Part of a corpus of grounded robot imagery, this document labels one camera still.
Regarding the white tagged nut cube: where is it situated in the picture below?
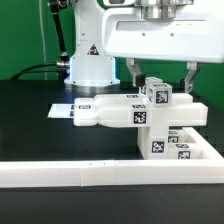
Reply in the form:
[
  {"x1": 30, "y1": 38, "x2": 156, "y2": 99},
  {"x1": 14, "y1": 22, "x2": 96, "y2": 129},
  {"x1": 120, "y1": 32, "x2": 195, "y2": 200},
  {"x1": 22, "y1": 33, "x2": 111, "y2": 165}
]
[
  {"x1": 139, "y1": 77, "x2": 163, "y2": 95},
  {"x1": 148, "y1": 83, "x2": 172, "y2": 106}
]

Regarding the black cable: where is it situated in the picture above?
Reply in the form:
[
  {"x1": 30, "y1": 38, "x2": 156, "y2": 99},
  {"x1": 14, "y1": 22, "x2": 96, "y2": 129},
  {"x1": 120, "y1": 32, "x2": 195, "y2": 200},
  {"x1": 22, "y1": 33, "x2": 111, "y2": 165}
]
[{"x1": 11, "y1": 63, "x2": 71, "y2": 80}]

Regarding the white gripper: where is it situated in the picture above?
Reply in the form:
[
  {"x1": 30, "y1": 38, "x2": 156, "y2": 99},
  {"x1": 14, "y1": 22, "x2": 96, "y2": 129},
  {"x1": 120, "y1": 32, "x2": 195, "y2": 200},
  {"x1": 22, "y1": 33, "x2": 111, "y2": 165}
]
[{"x1": 102, "y1": 3, "x2": 224, "y2": 93}]

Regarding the white chair seat part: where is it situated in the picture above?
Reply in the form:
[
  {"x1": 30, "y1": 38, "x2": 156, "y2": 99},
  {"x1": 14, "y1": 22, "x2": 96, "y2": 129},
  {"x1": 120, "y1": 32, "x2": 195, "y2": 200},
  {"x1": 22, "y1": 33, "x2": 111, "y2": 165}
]
[{"x1": 137, "y1": 127, "x2": 168, "y2": 160}]

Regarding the white U-shaped obstacle fence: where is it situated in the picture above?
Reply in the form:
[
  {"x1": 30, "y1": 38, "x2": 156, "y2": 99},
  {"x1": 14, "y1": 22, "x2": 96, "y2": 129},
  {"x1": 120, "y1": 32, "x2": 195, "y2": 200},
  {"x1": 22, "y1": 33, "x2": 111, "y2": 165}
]
[{"x1": 0, "y1": 128, "x2": 224, "y2": 188}]

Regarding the white chair back part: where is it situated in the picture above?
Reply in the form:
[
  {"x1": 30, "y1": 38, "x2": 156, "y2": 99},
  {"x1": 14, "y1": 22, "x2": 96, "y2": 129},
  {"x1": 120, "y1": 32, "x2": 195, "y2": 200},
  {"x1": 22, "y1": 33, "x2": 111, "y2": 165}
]
[{"x1": 73, "y1": 94, "x2": 208, "y2": 128}]

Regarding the white base tag sheet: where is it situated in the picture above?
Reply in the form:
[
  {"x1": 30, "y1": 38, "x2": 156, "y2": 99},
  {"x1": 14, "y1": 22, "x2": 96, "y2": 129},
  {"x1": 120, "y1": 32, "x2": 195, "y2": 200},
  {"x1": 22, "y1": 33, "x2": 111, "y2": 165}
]
[{"x1": 48, "y1": 104, "x2": 74, "y2": 118}]

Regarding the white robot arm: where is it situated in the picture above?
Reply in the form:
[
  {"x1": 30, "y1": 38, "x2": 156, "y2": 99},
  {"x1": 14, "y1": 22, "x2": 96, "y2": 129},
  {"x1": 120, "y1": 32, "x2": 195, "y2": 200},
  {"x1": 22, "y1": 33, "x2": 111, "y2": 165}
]
[{"x1": 67, "y1": 0, "x2": 224, "y2": 92}]

